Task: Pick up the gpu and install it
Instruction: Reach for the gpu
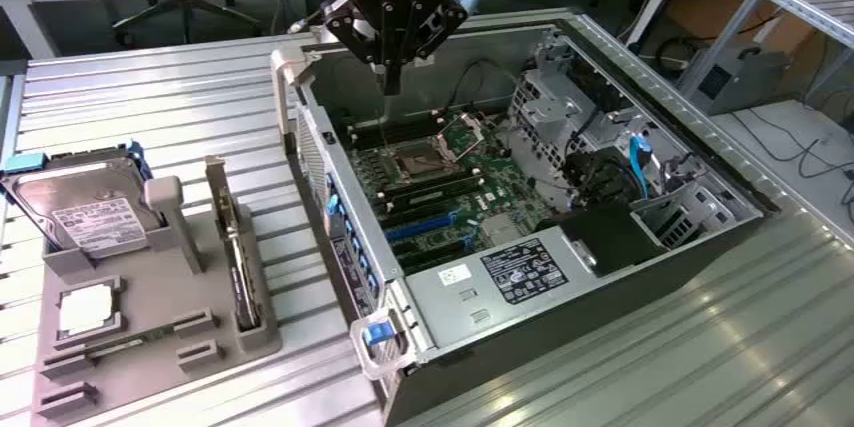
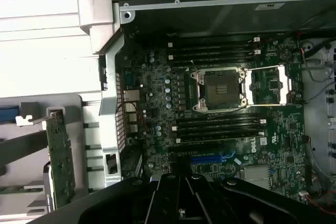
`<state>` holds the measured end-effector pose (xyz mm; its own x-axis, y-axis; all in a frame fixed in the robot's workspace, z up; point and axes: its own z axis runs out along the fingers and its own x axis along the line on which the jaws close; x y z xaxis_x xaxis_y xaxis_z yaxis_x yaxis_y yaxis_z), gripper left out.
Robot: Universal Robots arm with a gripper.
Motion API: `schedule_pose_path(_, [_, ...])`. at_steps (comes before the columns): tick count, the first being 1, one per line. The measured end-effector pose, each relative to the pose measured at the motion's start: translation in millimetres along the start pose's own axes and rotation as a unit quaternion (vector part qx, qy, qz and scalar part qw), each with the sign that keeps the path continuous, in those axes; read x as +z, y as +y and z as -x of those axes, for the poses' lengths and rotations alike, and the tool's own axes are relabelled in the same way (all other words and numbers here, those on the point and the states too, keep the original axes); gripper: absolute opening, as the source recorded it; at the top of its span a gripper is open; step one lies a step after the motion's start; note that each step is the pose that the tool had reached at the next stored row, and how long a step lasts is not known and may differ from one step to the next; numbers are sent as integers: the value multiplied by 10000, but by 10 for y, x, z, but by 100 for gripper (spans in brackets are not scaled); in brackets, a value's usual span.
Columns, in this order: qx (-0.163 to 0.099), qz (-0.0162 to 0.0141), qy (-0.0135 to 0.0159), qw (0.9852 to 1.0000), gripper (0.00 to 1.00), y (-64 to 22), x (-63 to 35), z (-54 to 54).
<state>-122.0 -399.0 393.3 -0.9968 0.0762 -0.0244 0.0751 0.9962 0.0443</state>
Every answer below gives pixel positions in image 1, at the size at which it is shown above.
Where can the open black PC case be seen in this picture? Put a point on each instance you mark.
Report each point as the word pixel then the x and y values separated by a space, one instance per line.
pixel 667 297

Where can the silver chipset heatsink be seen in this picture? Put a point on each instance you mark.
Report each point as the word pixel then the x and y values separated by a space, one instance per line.
pixel 503 228

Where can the CPU socket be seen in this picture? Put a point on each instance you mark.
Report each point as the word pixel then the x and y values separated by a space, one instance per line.
pixel 419 164

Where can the green graphics card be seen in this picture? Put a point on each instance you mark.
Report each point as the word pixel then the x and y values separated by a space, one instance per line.
pixel 233 247

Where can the thin locking lever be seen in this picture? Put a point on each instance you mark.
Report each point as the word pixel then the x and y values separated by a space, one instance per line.
pixel 384 127

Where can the black office chair base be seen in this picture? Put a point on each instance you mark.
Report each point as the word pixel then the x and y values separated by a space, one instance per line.
pixel 182 9

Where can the green RAM stick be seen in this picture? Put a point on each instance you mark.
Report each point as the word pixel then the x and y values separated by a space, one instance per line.
pixel 129 341

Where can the green motherboard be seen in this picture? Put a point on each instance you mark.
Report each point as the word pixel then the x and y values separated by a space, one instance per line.
pixel 513 182

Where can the silver hard disk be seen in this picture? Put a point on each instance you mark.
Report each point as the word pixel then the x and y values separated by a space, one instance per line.
pixel 86 207

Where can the grey plastic parts rack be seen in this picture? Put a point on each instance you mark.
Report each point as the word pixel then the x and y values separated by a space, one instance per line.
pixel 153 297

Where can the silver power supply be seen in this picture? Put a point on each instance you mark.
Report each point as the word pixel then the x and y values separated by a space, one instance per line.
pixel 453 307

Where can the silver CPU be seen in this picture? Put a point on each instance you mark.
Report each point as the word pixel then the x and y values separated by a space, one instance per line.
pixel 85 308

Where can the metal disk bay cage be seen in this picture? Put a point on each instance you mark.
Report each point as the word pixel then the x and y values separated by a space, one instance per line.
pixel 560 117

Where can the black expansion slot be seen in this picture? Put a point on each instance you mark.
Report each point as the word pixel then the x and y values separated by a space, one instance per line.
pixel 429 248
pixel 436 258

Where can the black RAM stick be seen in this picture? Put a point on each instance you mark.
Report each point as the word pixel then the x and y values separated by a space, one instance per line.
pixel 429 197

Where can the metal socket cover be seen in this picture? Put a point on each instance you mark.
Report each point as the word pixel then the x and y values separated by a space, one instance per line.
pixel 463 134

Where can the grey computer tower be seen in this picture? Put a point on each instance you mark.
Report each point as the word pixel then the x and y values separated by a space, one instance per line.
pixel 740 77

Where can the black RAM slot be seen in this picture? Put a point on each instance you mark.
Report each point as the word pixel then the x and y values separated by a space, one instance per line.
pixel 393 128
pixel 400 137

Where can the large brown cardboard panel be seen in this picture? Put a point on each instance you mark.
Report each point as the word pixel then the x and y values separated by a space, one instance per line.
pixel 700 12

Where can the blue case latch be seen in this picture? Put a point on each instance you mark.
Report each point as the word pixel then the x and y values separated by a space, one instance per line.
pixel 375 333

